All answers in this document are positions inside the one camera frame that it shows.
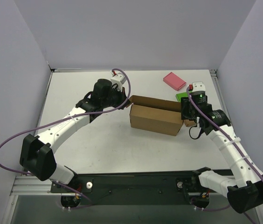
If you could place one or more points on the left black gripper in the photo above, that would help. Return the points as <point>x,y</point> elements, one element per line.
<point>123,98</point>

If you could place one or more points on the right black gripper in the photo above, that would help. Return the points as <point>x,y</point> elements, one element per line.
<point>186,112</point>

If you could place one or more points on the large brown cardboard box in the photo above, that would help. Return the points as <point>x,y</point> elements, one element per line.
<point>155,115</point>

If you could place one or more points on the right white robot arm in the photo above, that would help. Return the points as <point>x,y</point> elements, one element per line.
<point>246,190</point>

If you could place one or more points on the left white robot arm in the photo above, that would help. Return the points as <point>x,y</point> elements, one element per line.
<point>37,153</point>

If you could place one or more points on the small brown cardboard box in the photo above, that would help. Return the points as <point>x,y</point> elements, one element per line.
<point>189,123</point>

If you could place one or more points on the green paper box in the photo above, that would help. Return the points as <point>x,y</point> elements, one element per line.
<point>179,96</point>

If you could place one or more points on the pink paper box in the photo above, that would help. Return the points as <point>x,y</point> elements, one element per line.
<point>174,81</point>

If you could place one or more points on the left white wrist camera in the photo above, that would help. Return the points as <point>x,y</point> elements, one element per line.
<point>118,79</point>

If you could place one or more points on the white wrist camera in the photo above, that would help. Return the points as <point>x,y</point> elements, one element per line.
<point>118,79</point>
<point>197,86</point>

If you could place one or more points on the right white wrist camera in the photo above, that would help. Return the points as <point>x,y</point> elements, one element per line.
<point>197,86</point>

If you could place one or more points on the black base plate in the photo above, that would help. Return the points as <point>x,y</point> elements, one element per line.
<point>147,188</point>

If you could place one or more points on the aluminium frame rail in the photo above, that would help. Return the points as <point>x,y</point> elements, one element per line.
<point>110,145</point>

